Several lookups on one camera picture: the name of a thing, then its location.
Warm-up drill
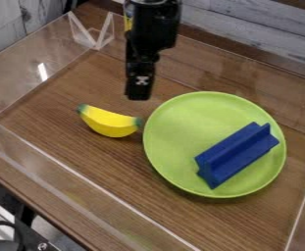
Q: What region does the clear acrylic corner bracket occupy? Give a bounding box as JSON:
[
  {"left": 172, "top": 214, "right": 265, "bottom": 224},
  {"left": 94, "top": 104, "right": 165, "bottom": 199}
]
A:
[{"left": 67, "top": 12, "right": 114, "bottom": 51}]

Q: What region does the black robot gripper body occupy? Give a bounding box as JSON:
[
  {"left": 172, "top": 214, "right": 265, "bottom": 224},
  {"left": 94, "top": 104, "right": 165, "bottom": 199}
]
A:
[{"left": 125, "top": 0, "right": 182, "bottom": 79}]

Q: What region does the blue T-shaped block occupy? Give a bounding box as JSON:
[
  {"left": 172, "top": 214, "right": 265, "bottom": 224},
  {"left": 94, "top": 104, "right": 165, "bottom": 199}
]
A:
[{"left": 194, "top": 123, "right": 279, "bottom": 189}]

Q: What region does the yellow labelled tin can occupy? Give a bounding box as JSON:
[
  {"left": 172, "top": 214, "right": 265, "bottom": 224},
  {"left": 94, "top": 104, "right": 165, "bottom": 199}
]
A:
[{"left": 123, "top": 6, "right": 133, "bottom": 32}]

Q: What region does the black metal table leg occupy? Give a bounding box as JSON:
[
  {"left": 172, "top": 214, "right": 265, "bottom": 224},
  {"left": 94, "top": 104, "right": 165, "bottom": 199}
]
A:
[{"left": 16, "top": 206, "right": 60, "bottom": 251}]

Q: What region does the green round plate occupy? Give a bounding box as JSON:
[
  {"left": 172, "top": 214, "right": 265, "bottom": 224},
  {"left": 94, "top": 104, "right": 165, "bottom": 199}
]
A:
[{"left": 143, "top": 91, "right": 287, "bottom": 198}]

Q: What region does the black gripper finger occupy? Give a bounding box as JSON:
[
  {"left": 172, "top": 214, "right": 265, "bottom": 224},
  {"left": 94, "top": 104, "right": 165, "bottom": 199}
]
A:
[{"left": 125, "top": 63, "right": 154, "bottom": 101}]

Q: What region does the clear acrylic tray wall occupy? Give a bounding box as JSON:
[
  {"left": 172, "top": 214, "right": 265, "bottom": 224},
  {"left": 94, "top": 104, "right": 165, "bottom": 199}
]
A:
[{"left": 0, "top": 125, "right": 200, "bottom": 251}]

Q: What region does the black cable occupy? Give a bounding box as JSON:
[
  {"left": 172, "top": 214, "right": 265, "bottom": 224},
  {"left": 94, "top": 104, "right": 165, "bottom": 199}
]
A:
[{"left": 0, "top": 221, "right": 28, "bottom": 244}]

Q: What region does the yellow toy banana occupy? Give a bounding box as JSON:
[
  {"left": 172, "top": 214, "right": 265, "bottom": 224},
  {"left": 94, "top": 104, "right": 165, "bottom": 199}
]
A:
[{"left": 78, "top": 104, "right": 142, "bottom": 138}]

